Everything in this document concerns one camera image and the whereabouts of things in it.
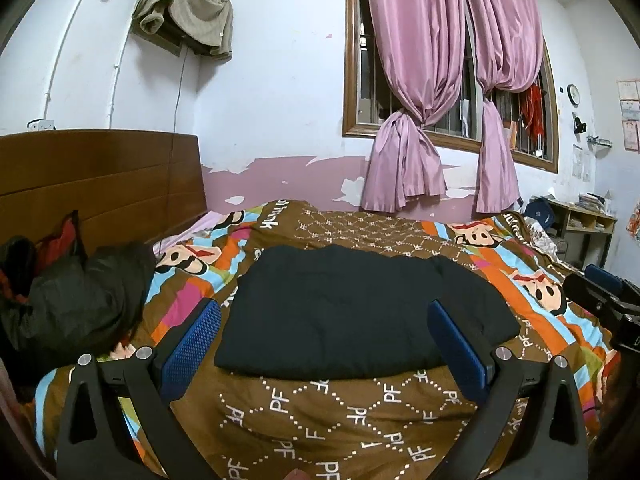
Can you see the black jacket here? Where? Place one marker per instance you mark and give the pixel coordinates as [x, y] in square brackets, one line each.
[75, 300]

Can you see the white wall conduit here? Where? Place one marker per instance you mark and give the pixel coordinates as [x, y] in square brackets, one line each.
[116, 80]

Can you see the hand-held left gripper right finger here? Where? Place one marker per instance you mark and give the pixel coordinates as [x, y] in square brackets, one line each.
[457, 350]

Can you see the wooden headboard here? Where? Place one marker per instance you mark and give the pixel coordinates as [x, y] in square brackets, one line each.
[100, 175]

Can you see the white wall socket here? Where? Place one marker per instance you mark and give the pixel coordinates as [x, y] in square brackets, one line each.
[41, 125]

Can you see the grey-green towel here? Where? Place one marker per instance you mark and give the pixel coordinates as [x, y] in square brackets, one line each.
[185, 5]

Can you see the grey air conditioner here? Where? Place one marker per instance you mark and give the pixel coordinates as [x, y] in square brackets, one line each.
[162, 40]

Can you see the wooden framed window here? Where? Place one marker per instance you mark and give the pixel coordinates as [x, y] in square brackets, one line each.
[352, 60]

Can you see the red hanging cloth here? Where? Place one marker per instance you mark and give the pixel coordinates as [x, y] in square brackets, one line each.
[534, 110]

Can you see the stack of books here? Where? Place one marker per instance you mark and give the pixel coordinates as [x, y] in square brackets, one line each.
[592, 202]

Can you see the metal wall rack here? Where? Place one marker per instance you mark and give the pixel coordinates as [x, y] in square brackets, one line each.
[599, 141]

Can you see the blue cap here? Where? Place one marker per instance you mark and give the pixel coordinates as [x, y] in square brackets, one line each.
[540, 212]

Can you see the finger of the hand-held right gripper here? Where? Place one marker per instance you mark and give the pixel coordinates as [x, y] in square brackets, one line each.
[632, 291]
[602, 276]

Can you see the round wall clock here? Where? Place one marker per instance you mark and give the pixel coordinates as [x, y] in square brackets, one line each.
[574, 95]

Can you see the black wall hook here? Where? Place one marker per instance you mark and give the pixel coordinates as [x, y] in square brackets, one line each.
[579, 125]

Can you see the wall paper sheet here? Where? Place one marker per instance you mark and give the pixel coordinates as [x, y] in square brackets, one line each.
[629, 90]
[631, 110]
[632, 135]

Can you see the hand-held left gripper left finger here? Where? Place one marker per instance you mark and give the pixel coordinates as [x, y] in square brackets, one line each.
[192, 345]

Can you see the printed brown blanket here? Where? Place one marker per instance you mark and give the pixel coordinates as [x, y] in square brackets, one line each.
[325, 410]

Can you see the floral cloth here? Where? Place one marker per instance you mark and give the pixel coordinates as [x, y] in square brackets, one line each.
[545, 240]

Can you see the large black garment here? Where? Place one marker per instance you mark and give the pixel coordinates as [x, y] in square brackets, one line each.
[360, 310]

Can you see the wooden desk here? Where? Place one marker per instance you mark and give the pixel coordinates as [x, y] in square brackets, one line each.
[590, 225]

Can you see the pink curtain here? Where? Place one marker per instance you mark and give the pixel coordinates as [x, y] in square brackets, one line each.
[415, 60]
[505, 35]

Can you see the pink bed sheet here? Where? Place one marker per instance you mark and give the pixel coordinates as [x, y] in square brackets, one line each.
[200, 225]

